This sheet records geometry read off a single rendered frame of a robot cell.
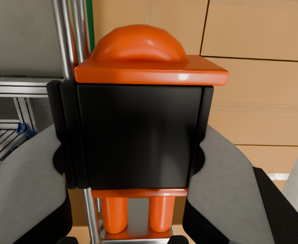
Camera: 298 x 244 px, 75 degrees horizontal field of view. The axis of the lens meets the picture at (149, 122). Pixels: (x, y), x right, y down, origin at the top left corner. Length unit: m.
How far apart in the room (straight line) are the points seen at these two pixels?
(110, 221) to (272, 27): 0.86
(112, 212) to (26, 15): 1.38
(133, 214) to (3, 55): 1.46
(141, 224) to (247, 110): 0.84
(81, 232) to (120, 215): 0.28
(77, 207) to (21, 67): 1.21
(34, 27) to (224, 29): 1.08
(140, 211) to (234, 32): 0.75
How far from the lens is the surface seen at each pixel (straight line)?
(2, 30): 1.55
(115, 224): 0.18
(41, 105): 1.33
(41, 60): 1.48
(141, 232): 0.19
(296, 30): 0.97
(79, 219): 0.45
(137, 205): 0.21
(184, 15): 0.79
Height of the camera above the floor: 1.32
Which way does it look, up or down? 63 degrees down
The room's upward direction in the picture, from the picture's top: 174 degrees clockwise
